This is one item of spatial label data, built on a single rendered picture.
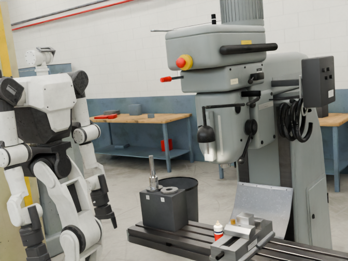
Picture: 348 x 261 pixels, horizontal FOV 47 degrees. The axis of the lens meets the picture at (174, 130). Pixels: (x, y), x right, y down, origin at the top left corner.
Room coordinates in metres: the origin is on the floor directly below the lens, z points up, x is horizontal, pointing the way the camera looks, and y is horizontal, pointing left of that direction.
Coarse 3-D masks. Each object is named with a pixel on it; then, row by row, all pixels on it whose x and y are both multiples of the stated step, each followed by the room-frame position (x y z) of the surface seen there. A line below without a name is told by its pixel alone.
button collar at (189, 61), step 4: (180, 56) 1.57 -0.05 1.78; (184, 56) 1.56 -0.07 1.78; (188, 56) 1.55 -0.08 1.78; (188, 60) 1.55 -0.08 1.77; (192, 60) 1.56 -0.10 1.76; (188, 64) 1.55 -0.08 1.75; (192, 64) 1.56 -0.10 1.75; (180, 68) 1.58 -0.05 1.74; (184, 68) 1.56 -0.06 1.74; (188, 68) 1.56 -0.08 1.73
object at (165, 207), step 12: (144, 192) 2.02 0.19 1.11; (156, 192) 2.00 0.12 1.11; (168, 192) 1.95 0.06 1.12; (180, 192) 1.97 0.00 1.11; (144, 204) 2.02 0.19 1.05; (156, 204) 1.97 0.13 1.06; (168, 204) 1.92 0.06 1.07; (180, 204) 1.96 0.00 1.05; (144, 216) 2.03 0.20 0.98; (156, 216) 1.98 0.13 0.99; (168, 216) 1.93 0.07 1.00; (180, 216) 1.95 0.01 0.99; (168, 228) 1.93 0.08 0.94; (180, 228) 1.94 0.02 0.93
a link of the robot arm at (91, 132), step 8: (80, 128) 1.98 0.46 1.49; (88, 128) 2.01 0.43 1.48; (96, 128) 2.04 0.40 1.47; (88, 136) 1.98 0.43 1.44; (96, 136) 2.04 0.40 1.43; (80, 144) 2.02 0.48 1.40; (88, 144) 2.02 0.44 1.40; (80, 152) 2.03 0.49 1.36; (88, 152) 2.01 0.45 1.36; (88, 160) 2.01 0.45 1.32
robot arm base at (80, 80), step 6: (60, 72) 2.08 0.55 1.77; (78, 72) 2.00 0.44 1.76; (84, 72) 2.04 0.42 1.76; (72, 78) 1.97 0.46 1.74; (78, 78) 1.99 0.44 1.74; (84, 78) 2.03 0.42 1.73; (78, 84) 1.99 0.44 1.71; (84, 84) 2.02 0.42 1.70; (78, 90) 1.98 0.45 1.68; (84, 90) 2.02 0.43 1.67
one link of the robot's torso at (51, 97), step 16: (16, 80) 1.76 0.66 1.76; (32, 80) 1.72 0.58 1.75; (48, 80) 1.77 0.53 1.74; (64, 80) 1.85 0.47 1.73; (32, 96) 1.71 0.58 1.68; (48, 96) 1.74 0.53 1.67; (64, 96) 1.83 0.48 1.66; (16, 112) 1.77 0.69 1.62; (32, 112) 1.72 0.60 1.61; (48, 112) 1.74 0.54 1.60; (64, 112) 1.83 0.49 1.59; (32, 128) 1.75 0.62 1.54; (48, 128) 1.75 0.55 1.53; (64, 128) 1.82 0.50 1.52
